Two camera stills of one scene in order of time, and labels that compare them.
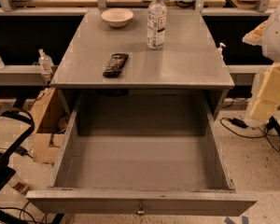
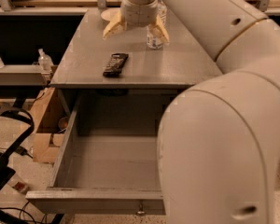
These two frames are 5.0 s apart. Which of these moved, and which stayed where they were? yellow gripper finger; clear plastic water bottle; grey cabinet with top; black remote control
Moved: yellow gripper finger
Stayed: clear plastic water bottle; grey cabinet with top; black remote control
